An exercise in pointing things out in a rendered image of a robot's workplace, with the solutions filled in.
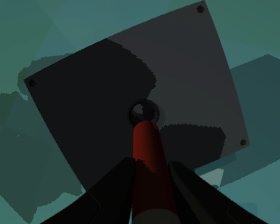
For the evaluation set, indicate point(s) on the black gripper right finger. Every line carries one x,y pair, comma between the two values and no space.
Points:
197,202

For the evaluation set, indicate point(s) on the dark red peg with white band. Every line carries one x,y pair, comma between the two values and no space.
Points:
152,200

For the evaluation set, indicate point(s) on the dark grey sloped panel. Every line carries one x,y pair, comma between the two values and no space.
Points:
170,70

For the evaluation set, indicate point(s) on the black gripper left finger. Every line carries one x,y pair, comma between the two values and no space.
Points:
109,201

